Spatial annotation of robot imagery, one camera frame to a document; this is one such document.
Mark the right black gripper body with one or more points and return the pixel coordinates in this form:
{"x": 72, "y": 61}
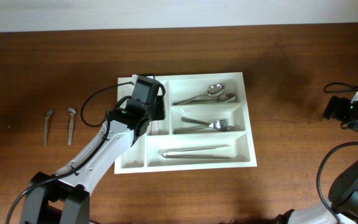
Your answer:
{"x": 345, "y": 111}

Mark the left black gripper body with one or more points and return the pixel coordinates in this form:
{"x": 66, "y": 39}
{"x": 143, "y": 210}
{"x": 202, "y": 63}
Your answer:
{"x": 156, "y": 111}

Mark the white plastic knife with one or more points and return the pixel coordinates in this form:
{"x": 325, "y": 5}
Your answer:
{"x": 154, "y": 128}

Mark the steel spoon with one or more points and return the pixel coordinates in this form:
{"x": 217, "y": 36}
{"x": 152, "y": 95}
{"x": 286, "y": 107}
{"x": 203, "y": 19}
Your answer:
{"x": 224, "y": 98}
{"x": 213, "y": 90}

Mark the small steel teaspoon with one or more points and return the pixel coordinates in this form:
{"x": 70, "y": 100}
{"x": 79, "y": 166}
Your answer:
{"x": 46, "y": 125}
{"x": 72, "y": 113}

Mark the steel fork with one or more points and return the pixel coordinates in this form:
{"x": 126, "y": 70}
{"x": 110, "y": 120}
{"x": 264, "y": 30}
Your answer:
{"x": 198, "y": 128}
{"x": 217, "y": 124}

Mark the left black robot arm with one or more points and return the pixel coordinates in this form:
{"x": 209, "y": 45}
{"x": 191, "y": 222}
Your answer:
{"x": 64, "y": 197}

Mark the white plastic cutlery tray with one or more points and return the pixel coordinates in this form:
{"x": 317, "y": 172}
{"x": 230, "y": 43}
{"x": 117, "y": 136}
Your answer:
{"x": 145, "y": 155}

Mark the steel fork in tray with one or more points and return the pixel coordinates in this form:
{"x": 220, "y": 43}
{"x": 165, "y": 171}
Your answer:
{"x": 217, "y": 124}

